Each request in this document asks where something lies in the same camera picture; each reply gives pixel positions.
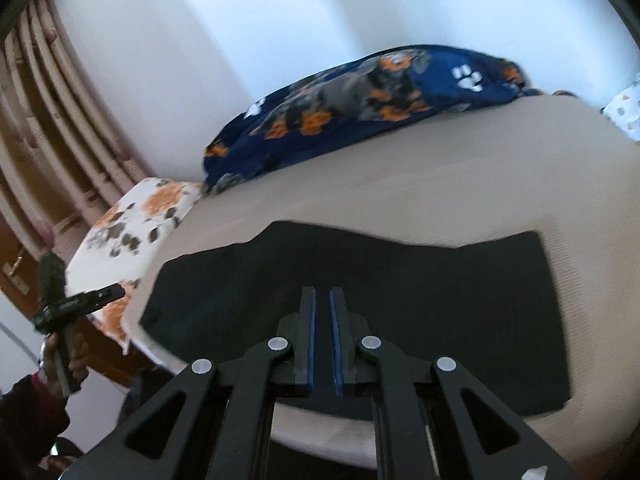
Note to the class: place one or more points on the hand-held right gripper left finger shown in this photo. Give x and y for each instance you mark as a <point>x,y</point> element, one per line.
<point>312,345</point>

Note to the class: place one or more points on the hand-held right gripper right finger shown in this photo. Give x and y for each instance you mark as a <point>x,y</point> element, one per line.
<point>334,345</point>

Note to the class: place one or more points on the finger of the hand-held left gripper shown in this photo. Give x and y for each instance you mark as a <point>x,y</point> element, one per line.
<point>100,296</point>

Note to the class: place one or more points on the black pants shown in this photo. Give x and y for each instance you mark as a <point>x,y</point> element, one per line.
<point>450,300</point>

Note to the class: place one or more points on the person's left forearm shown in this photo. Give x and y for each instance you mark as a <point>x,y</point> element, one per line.
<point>30,410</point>

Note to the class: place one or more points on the person's left hand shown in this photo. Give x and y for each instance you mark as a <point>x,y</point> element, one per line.
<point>76,357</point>

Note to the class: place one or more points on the brown wooden furniture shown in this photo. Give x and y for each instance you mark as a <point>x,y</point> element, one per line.
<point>17,270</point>

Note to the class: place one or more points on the white floral pillow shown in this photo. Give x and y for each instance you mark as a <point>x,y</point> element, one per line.
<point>150,210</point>

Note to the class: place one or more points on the beige curtain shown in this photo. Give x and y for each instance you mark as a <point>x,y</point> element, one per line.
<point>60,135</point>

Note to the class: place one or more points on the bed with beige checked cover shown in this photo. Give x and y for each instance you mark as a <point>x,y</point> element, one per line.
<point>400,185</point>

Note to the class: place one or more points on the blue dog-printed blanket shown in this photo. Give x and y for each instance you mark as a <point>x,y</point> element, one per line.
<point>450,90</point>

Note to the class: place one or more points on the white dotted cloth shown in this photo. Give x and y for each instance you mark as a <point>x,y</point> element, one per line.
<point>622,110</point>

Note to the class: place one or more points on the wooden bed frame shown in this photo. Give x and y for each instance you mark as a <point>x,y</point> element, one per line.
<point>110,345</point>

